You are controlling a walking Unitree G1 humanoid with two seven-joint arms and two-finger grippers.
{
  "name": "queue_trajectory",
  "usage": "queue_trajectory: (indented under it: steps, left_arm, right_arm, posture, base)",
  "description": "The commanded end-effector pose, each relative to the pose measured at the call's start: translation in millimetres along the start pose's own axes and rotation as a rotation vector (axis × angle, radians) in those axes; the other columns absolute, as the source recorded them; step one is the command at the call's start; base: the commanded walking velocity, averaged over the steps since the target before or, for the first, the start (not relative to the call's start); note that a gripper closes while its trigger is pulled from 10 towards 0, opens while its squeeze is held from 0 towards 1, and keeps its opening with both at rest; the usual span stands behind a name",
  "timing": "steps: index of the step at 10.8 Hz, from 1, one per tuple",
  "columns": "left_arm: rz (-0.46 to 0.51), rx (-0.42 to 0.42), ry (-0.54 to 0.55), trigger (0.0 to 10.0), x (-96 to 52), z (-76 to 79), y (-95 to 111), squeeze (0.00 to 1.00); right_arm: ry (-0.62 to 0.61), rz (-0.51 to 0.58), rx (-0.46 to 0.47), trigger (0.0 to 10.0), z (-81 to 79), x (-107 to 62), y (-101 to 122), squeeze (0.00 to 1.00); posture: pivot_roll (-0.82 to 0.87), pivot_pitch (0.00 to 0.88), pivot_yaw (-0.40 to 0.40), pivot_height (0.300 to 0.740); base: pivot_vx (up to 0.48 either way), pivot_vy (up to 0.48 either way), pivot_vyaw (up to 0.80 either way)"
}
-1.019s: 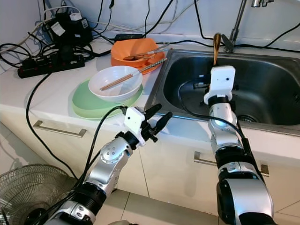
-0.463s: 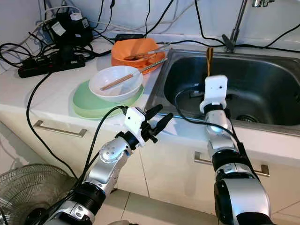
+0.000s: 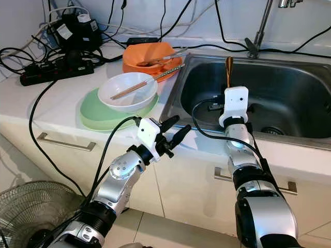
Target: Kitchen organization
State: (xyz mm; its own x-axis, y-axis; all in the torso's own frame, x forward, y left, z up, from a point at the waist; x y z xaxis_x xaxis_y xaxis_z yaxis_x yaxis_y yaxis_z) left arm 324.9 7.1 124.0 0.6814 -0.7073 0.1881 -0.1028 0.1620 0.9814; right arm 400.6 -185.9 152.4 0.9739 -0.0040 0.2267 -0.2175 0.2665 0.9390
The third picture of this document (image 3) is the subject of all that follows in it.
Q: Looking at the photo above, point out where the white bowl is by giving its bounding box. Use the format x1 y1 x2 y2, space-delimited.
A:
98 72 158 114

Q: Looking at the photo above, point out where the light green plate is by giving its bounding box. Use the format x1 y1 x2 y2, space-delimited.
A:
80 86 159 131

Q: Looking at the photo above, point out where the white kitchen base cabinet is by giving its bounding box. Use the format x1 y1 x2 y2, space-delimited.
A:
0 119 331 248

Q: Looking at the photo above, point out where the steel kitchen faucet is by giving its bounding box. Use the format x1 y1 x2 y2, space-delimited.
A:
247 0 306 58

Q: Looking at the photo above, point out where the wooden chopstick with grey end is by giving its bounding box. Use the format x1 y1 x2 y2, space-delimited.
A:
112 64 185 99
110 66 183 101

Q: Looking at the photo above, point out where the thin steel utensil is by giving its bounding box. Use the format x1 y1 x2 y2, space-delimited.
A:
147 48 188 63

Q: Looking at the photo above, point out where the steel spoon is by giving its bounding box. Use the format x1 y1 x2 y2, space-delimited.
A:
136 55 179 67

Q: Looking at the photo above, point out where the stainless steel sink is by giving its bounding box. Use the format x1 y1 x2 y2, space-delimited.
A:
160 54 331 140

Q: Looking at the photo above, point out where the orange bowl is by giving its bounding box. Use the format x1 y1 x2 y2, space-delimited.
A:
123 42 174 69

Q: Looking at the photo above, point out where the small flat black box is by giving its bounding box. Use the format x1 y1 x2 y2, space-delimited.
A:
124 37 157 48

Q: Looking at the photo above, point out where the black power strip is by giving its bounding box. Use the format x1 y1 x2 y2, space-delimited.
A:
20 59 95 87

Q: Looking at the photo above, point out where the black power adapter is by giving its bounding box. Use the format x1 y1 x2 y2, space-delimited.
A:
49 13 101 51

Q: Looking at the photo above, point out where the grey metal floor fan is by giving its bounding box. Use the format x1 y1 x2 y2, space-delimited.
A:
0 181 73 248

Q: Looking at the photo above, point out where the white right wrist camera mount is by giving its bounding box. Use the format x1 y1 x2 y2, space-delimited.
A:
218 87 249 128

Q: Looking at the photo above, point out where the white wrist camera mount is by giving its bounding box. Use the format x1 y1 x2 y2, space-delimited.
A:
137 118 161 154
218 87 249 128

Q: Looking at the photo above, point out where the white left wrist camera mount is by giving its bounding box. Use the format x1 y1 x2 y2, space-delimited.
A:
137 118 161 154

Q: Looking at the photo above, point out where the thin black wall cable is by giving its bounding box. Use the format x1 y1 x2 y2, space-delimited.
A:
215 0 331 52

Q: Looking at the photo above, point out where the black power cable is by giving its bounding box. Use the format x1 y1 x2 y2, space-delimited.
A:
28 80 83 194

